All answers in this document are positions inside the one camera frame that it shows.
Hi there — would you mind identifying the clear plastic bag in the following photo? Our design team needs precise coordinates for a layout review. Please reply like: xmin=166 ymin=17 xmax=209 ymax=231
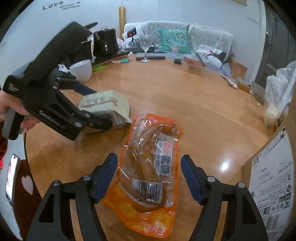
xmin=264 ymin=61 xmax=296 ymax=127

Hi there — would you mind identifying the metal bracelet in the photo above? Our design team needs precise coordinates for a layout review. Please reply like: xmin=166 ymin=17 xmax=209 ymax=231
xmin=221 ymin=73 xmax=238 ymax=90

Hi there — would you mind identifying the grey covered sofa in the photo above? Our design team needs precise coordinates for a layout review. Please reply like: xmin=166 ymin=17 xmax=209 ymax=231
xmin=123 ymin=21 xmax=234 ymax=67

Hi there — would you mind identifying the dark red heart print clothing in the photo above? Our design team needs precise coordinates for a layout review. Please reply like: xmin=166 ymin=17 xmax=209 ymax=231
xmin=13 ymin=158 xmax=53 ymax=241

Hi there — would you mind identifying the black remote control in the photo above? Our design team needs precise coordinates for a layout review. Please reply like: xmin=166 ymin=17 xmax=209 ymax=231
xmin=136 ymin=56 xmax=166 ymax=61

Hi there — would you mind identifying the wine glass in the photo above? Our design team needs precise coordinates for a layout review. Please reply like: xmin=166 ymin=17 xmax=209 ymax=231
xmin=139 ymin=35 xmax=153 ymax=63

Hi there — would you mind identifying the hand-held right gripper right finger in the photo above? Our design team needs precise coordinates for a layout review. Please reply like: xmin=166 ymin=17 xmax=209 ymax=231
xmin=180 ymin=154 xmax=270 ymax=241

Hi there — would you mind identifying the grey blue sofa sheet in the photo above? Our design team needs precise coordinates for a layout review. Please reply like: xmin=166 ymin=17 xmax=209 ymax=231
xmin=129 ymin=50 xmax=232 ymax=77

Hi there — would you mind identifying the black tea tray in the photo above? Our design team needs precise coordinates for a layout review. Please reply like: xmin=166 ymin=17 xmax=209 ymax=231
xmin=91 ymin=53 xmax=132 ymax=67

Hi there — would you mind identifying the black wall lettering decal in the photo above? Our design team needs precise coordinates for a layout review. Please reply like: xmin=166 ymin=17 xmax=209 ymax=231
xmin=42 ymin=1 xmax=81 ymax=11

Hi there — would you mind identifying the patterned ceramic bowl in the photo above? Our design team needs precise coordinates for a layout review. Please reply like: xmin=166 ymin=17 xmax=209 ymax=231
xmin=184 ymin=56 xmax=205 ymax=71

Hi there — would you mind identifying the white deer print cushion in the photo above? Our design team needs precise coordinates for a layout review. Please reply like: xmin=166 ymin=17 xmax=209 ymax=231
xmin=191 ymin=44 xmax=228 ymax=67

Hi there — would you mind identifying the dark panelled door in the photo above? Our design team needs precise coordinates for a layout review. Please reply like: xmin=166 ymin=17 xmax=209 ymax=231
xmin=254 ymin=5 xmax=293 ymax=88

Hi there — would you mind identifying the white mug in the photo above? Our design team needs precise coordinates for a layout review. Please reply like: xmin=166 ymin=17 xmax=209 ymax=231
xmin=69 ymin=60 xmax=92 ymax=82

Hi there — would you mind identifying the black pot with glass lid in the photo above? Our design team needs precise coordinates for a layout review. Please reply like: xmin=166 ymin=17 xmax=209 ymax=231
xmin=67 ymin=38 xmax=94 ymax=64

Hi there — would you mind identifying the rolled bamboo mat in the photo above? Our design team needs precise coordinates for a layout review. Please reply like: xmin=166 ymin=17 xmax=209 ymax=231
xmin=119 ymin=6 xmax=126 ymax=40

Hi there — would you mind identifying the black kettle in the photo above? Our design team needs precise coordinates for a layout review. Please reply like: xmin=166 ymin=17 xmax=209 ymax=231
xmin=93 ymin=28 xmax=119 ymax=58

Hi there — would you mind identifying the beige snack bag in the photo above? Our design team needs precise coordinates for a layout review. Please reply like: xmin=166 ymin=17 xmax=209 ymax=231
xmin=78 ymin=90 xmax=133 ymax=133

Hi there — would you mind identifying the small wooden box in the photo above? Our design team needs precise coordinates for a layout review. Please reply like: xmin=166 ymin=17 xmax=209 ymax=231
xmin=236 ymin=77 xmax=251 ymax=93

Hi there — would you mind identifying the cardboard box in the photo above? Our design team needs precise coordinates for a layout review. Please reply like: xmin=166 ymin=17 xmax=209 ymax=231
xmin=242 ymin=113 xmax=296 ymax=241

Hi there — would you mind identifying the person's left hand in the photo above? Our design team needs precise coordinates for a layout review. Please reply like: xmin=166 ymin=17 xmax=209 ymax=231
xmin=0 ymin=90 xmax=41 ymax=133

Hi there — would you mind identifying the glass dish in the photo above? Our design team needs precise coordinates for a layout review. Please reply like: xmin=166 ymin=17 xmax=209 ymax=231
xmin=250 ymin=81 xmax=266 ymax=105

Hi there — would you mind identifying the orange bread packet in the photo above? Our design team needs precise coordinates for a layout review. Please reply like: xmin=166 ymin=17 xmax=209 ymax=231
xmin=100 ymin=113 xmax=184 ymax=238

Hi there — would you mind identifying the white tree print cushion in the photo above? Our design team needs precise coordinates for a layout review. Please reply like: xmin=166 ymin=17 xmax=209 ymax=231
xmin=122 ymin=25 xmax=145 ymax=48

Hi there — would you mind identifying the teal branch print cushion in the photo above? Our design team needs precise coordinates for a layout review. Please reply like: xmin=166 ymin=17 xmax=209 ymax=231
xmin=158 ymin=29 xmax=191 ymax=54

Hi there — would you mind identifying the person's left forearm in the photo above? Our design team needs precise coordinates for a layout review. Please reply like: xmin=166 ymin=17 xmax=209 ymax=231
xmin=0 ymin=123 xmax=8 ymax=172

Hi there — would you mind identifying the smartphone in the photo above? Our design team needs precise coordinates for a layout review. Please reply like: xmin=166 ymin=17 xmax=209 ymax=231
xmin=5 ymin=153 xmax=21 ymax=207

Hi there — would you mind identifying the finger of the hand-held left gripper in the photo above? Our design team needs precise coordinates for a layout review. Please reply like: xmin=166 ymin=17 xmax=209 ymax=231
xmin=69 ymin=108 xmax=114 ymax=133
xmin=51 ymin=69 xmax=99 ymax=96

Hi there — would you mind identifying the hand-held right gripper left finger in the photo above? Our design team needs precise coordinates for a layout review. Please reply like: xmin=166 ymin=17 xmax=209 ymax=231
xmin=26 ymin=152 xmax=118 ymax=241

